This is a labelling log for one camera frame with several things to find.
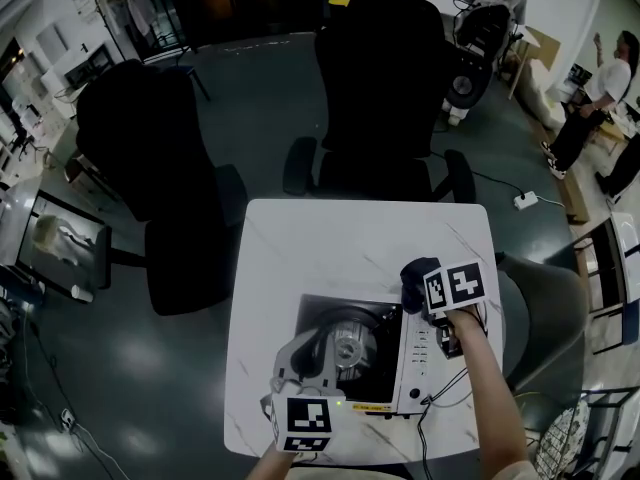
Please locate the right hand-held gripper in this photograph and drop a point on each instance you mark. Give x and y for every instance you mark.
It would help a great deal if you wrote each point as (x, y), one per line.
(457, 285)

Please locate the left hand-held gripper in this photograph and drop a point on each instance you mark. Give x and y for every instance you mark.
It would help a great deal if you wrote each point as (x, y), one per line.
(307, 420)

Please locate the dark blue cloth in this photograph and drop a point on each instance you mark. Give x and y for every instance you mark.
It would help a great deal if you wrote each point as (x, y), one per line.
(415, 283)

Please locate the white portable gas stove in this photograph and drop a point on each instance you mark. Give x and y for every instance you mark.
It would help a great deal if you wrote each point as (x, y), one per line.
(415, 363)

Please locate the person's right forearm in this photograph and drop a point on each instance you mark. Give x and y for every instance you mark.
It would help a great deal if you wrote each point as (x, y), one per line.
(490, 393)

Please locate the person's left forearm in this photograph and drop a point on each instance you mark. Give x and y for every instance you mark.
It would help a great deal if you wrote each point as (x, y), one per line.
(267, 463)

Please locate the grey shell chair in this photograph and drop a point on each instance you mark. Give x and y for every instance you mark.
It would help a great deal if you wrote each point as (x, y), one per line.
(545, 318)

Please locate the white power strip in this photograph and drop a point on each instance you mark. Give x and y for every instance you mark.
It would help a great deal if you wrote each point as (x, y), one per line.
(525, 201)

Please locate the person's white shirt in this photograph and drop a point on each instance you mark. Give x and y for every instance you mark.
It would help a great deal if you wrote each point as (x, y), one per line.
(350, 474)

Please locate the white top side table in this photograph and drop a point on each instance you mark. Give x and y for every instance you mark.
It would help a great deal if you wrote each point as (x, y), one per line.
(615, 433)
(627, 248)

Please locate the blue chair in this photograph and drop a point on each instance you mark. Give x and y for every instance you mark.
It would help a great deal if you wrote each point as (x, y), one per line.
(631, 318)

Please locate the white foam bag pile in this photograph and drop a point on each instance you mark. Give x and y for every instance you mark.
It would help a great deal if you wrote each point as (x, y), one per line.
(542, 93)

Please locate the black white ergonomic chair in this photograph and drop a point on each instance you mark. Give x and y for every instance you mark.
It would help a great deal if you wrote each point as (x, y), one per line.
(472, 58)

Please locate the black mesh office chair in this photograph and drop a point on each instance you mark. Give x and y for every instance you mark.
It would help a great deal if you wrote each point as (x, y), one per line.
(150, 168)
(380, 68)

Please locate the grey desk with black legs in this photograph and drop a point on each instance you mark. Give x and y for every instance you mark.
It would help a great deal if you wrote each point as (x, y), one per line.
(103, 258)

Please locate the white paper cup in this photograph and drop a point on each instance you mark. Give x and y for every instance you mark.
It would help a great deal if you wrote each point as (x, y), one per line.
(82, 293)

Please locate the white power adapter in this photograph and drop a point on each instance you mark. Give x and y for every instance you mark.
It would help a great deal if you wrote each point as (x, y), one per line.
(67, 418)

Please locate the leaning cardboard panel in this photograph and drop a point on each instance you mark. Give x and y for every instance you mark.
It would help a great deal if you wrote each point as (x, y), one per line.
(537, 48)

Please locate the crumpled white plastic sheet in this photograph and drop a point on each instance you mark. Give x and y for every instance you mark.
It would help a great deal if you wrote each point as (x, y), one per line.
(75, 235)

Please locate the beige paper bag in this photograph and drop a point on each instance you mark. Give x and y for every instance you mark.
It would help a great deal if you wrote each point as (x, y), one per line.
(45, 235)

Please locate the white console table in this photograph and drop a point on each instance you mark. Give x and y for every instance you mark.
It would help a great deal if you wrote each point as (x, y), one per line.
(90, 65)

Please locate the black coat rack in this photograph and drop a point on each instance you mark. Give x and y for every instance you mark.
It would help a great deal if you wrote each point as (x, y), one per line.
(145, 18)

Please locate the hanging beige garments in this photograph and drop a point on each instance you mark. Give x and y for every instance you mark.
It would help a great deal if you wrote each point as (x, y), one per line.
(135, 5)

